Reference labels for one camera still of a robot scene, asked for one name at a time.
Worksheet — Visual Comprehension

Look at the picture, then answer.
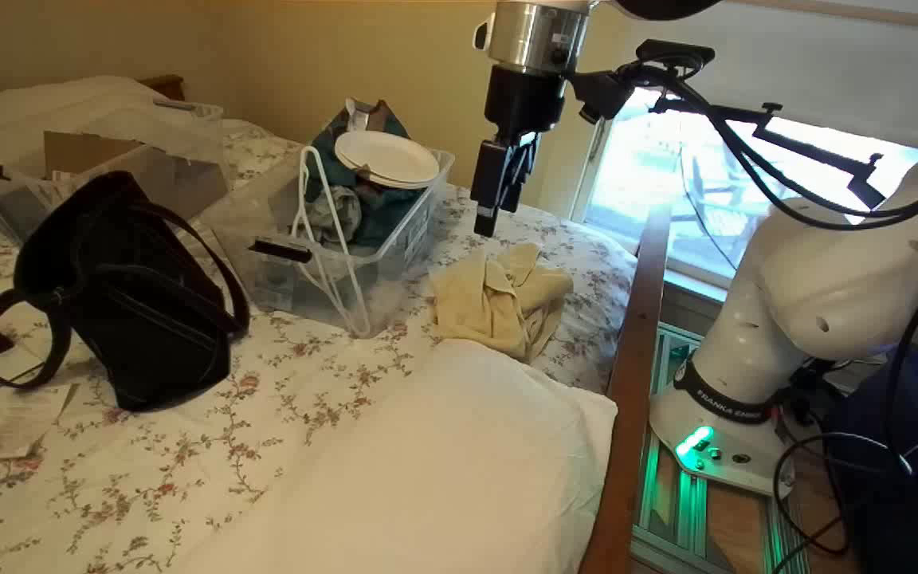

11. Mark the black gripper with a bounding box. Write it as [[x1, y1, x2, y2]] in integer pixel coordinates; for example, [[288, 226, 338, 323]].
[[468, 63, 571, 240]]

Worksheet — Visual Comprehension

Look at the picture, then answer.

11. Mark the small white pillow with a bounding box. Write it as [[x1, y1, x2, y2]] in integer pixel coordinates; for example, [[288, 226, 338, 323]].
[[171, 339, 621, 574]]

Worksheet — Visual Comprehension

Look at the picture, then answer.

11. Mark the beige crumpled towel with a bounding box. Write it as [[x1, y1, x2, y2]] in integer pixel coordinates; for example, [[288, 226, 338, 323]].
[[431, 244, 578, 364]]

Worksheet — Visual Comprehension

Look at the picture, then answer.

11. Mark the white round plate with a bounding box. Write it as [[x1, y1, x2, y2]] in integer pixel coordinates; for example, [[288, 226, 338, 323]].
[[332, 128, 443, 196]]

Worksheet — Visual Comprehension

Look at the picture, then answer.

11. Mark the teal fabric bag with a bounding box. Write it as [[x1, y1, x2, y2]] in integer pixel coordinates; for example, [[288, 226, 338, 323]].
[[304, 98, 440, 255]]

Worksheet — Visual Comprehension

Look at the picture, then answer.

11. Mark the bright window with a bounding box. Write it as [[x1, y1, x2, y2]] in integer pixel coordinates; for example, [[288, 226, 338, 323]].
[[574, 91, 918, 300]]

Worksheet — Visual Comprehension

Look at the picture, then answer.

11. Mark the crumpled clear plastic wrapper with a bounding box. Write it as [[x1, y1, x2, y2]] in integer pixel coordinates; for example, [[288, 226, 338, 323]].
[[342, 95, 378, 137]]

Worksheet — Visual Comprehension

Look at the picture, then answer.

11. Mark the clear plastic storage bin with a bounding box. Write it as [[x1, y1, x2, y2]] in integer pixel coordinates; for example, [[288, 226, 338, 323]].
[[200, 146, 460, 342]]

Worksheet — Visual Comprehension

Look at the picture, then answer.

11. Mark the wooden bed footboard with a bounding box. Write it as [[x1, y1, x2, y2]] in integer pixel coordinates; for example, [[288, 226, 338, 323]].
[[581, 205, 676, 574]]

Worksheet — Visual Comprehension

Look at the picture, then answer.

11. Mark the wooden headboard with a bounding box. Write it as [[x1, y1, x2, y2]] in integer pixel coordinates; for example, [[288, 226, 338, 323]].
[[136, 72, 188, 104]]

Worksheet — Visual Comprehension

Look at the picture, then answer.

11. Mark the black handbag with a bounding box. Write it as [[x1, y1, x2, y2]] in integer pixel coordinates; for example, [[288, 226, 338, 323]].
[[0, 169, 254, 416]]

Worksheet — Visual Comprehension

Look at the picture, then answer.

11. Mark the cardboard box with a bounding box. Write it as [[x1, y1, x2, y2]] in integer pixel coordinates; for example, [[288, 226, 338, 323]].
[[41, 128, 230, 222]]

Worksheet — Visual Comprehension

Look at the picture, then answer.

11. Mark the floral bed sheet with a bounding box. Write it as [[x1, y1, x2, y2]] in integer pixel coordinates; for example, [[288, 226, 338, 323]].
[[0, 114, 645, 574]]

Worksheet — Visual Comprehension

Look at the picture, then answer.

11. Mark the black computer case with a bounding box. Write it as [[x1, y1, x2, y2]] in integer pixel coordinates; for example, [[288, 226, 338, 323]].
[[824, 343, 918, 574]]

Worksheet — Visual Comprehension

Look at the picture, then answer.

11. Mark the white wire hanger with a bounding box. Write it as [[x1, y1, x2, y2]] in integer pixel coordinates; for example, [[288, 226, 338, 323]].
[[289, 142, 378, 334]]

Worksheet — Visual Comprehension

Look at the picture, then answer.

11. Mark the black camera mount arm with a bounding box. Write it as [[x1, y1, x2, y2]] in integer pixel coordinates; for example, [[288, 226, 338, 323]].
[[566, 39, 888, 210]]

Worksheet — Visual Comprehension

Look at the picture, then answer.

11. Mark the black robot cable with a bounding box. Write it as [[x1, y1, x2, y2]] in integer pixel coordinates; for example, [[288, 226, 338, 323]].
[[678, 72, 918, 232]]

